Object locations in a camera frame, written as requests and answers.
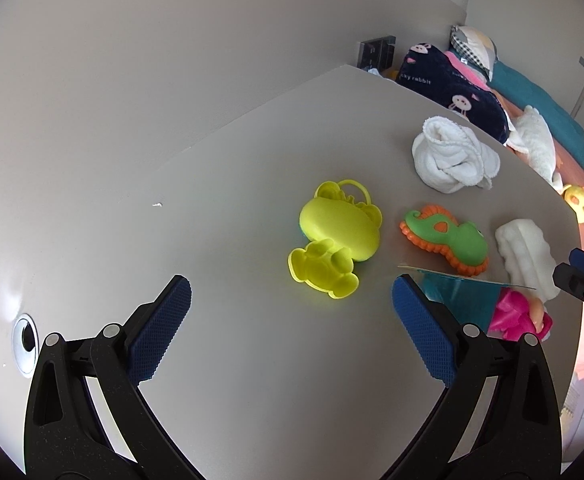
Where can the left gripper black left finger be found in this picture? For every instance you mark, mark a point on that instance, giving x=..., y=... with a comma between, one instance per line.
x=86, y=417

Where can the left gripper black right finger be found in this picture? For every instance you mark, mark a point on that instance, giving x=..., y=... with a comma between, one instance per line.
x=497, y=417

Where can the white foam packing piece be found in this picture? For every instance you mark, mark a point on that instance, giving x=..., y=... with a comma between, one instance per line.
x=527, y=257

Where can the pink monkey toy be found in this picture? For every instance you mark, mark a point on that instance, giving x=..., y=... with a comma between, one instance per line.
x=517, y=314

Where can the teal cardboard blister package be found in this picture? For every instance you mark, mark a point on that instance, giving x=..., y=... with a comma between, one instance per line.
x=471, y=300

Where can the green orange seahorse toy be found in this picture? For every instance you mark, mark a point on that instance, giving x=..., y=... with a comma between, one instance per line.
x=434, y=229

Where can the white towel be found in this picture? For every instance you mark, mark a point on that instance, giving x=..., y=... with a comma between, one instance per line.
x=449, y=157

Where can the yellow frog sand mould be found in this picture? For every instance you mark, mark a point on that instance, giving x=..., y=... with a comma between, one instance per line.
x=343, y=227

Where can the yellow chick plush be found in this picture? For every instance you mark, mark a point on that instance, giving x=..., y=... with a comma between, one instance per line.
x=573, y=195

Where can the teal long pillow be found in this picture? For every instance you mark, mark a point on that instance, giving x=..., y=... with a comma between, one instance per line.
x=521, y=91

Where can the white goose plush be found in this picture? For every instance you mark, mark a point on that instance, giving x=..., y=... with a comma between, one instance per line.
x=531, y=139

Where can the pink fleece blanket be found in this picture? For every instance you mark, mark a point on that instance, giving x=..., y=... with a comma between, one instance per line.
x=471, y=74

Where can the patterned grey yellow pillow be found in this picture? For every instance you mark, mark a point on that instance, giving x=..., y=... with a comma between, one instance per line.
x=474, y=48

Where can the navy rabbit print blanket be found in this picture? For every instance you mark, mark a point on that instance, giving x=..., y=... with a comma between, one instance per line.
x=428, y=71

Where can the silver desk cable grommet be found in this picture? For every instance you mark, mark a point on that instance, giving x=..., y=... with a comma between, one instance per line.
x=25, y=345

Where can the black wall switch panel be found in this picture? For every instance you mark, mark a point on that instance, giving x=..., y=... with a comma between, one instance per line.
x=377, y=53

